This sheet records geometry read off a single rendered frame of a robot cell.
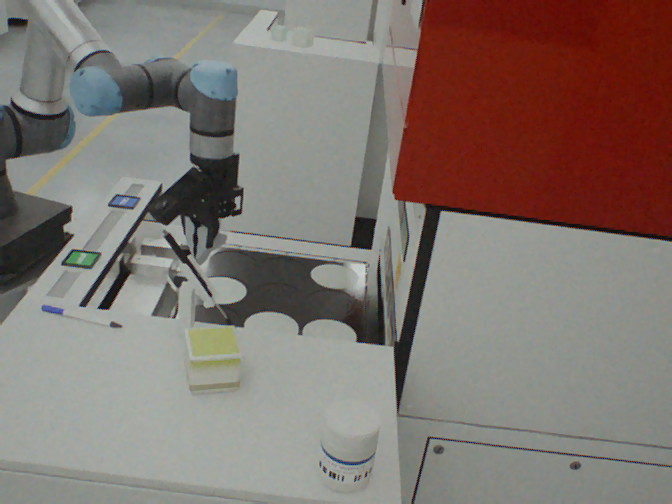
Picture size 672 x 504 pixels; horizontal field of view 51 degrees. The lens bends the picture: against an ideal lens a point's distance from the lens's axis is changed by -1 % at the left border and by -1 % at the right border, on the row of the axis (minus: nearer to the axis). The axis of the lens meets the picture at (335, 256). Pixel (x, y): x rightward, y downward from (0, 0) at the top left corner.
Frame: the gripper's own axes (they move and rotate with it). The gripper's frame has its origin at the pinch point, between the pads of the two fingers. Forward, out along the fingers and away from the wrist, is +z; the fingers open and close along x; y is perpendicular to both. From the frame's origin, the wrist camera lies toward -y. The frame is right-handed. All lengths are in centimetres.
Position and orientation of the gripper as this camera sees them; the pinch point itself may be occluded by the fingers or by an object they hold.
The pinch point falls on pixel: (196, 259)
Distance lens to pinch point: 131.2
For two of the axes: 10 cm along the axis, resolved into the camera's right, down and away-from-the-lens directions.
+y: 6.5, -2.8, 7.1
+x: -7.5, -3.9, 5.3
